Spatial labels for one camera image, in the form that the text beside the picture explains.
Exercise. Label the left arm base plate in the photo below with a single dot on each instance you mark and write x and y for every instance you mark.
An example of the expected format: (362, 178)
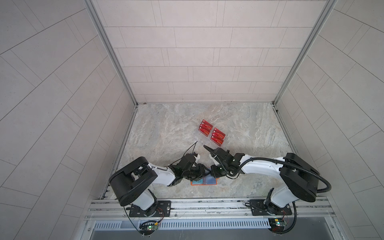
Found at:
(157, 210)

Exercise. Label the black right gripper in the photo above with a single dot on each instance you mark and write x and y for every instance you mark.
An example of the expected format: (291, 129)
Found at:
(213, 172)

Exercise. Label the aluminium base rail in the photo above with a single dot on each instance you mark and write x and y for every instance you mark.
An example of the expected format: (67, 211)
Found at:
(224, 208)

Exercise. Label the red card stack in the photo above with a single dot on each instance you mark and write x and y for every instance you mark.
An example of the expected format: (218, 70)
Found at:
(218, 137)
(205, 128)

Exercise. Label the red card right stack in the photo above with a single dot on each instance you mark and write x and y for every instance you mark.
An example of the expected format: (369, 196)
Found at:
(218, 137)

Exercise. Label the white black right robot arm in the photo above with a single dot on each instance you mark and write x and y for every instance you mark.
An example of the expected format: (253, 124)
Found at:
(301, 180)

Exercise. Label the circuit board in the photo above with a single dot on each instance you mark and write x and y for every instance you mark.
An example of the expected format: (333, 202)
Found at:
(149, 227)
(277, 225)

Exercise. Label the aluminium corner post right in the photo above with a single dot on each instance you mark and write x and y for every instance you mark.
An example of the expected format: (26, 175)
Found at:
(324, 14)

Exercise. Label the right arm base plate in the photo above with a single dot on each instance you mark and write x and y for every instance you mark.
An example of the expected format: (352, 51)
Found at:
(259, 208)

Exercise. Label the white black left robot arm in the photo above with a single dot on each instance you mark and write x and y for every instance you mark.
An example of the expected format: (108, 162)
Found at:
(131, 183)

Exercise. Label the orange card holder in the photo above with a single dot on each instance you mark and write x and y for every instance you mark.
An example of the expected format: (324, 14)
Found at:
(208, 181)

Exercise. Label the aluminium corner post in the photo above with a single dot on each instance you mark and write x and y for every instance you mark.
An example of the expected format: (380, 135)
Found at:
(89, 5)
(324, 14)

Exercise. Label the left circuit board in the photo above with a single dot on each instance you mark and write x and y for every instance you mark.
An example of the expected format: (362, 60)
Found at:
(149, 227)

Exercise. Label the red card left stack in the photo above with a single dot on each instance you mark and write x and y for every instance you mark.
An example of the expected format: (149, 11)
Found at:
(205, 128)

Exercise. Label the aluminium corner post left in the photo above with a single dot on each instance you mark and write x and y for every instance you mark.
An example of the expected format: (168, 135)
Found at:
(89, 5)

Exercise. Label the right circuit board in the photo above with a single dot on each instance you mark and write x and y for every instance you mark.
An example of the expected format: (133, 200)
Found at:
(277, 225)

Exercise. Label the vent grille strip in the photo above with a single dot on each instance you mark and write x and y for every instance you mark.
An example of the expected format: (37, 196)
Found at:
(194, 224)

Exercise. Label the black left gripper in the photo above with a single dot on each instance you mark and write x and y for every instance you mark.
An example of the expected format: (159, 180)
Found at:
(200, 173)

